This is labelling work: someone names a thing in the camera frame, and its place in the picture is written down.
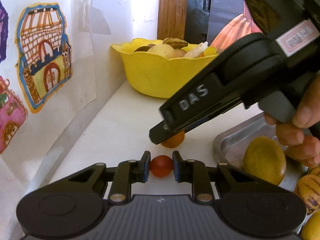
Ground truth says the brown round pear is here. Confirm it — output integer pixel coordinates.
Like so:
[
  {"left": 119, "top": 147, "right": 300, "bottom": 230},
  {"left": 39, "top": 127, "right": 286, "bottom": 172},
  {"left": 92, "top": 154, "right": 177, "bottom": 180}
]
[{"left": 243, "top": 137, "right": 286, "bottom": 186}]

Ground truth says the coloured houses drawing sheet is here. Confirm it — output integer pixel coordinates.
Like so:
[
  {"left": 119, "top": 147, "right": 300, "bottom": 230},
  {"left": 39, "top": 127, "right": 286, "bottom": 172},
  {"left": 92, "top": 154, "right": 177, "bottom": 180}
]
[{"left": 1, "top": 0, "right": 115, "bottom": 158}]

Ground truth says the white printed tablecloth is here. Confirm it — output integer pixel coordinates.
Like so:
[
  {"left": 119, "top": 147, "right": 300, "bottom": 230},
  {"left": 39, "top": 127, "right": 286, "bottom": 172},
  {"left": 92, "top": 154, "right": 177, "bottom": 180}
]
[{"left": 49, "top": 80, "right": 266, "bottom": 198}]

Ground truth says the dark striped pepino melon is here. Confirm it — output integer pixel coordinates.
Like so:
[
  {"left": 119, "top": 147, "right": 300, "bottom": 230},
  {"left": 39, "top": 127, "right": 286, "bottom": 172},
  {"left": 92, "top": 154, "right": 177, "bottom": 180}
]
[{"left": 294, "top": 174, "right": 319, "bottom": 215}]

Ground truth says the silver metal tray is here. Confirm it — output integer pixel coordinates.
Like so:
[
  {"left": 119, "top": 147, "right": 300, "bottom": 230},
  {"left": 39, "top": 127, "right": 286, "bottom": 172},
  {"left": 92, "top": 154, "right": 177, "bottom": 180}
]
[{"left": 213, "top": 113, "right": 308, "bottom": 192}]

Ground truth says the large yellow lemon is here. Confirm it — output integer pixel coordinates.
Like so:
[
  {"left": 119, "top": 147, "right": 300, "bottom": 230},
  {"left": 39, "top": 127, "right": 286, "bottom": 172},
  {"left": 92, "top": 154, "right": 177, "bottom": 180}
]
[{"left": 301, "top": 210, "right": 320, "bottom": 240}]

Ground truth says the yellow green mango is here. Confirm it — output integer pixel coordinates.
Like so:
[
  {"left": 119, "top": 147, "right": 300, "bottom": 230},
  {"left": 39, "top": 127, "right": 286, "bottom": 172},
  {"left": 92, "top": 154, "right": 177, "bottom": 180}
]
[{"left": 307, "top": 166, "right": 320, "bottom": 177}]

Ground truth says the brown wooden door frame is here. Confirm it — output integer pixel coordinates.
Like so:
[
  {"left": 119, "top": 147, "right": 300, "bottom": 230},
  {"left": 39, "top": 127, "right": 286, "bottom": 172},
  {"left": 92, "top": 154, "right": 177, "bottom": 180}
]
[{"left": 157, "top": 0, "right": 187, "bottom": 40}]

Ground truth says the yellow plastic bowl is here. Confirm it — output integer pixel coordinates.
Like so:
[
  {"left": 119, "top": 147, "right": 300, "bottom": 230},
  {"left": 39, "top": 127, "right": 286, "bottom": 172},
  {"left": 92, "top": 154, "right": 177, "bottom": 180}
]
[{"left": 111, "top": 38, "right": 218, "bottom": 99}]

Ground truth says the person's right hand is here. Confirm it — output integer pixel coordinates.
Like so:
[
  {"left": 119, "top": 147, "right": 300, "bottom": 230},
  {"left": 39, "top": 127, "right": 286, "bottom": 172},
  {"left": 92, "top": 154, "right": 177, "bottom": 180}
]
[{"left": 264, "top": 77, "right": 319, "bottom": 168}]

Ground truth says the red cherry tomato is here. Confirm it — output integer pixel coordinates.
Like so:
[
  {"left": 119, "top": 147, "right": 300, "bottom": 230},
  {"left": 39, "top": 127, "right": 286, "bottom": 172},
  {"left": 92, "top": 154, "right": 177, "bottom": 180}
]
[{"left": 150, "top": 155, "right": 173, "bottom": 178}]

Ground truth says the girl in orange dress poster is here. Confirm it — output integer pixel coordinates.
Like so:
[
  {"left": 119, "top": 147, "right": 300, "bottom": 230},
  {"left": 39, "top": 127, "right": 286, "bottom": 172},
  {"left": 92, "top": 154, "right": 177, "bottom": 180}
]
[{"left": 210, "top": 2, "right": 262, "bottom": 51}]

